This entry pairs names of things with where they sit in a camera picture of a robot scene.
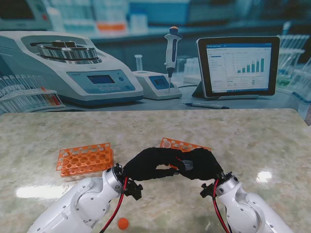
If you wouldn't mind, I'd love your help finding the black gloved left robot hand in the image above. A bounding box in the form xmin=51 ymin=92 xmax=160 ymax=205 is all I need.
xmin=123 ymin=147 xmax=188 ymax=182

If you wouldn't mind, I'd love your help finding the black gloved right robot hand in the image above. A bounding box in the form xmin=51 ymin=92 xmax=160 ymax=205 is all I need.
xmin=174 ymin=148 xmax=224 ymax=182

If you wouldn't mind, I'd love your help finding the empty orange test tube rack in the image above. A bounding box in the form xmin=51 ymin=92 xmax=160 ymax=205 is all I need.
xmin=56 ymin=142 xmax=115 ymax=177

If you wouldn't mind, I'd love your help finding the printed laboratory backdrop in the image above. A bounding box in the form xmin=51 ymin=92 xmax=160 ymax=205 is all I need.
xmin=0 ymin=0 xmax=311 ymax=120

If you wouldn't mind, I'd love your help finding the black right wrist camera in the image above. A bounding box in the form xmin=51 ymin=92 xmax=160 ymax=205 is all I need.
xmin=200 ymin=183 xmax=214 ymax=199

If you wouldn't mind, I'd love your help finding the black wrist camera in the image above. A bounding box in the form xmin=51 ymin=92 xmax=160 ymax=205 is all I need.
xmin=123 ymin=181 xmax=143 ymax=201
xmin=200 ymin=183 xmax=214 ymax=199

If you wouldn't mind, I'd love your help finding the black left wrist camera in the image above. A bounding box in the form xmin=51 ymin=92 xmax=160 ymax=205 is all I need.
xmin=123 ymin=181 xmax=143 ymax=201

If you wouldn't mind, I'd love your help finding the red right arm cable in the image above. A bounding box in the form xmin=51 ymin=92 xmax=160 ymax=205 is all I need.
xmin=212 ymin=179 xmax=230 ymax=233

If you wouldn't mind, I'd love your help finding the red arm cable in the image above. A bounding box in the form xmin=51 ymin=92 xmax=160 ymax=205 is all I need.
xmin=212 ymin=179 xmax=230 ymax=233
xmin=99 ymin=177 xmax=129 ymax=233

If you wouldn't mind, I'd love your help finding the red left arm cable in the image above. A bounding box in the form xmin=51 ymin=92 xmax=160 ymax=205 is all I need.
xmin=99 ymin=177 xmax=129 ymax=233

